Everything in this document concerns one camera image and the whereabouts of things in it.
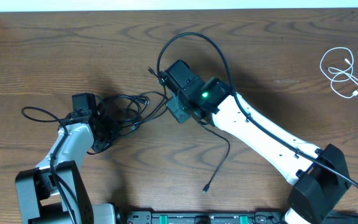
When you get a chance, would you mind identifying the black mounting rail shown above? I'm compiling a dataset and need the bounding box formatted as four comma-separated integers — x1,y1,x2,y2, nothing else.
116,210,358,224

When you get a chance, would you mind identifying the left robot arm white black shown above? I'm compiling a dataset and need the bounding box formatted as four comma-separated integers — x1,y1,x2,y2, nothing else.
15,122,117,224

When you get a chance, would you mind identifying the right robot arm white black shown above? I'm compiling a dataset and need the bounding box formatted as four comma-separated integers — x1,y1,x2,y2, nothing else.
162,77,351,223

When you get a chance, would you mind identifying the white usb cable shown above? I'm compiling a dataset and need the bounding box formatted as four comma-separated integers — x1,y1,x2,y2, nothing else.
319,47,358,100

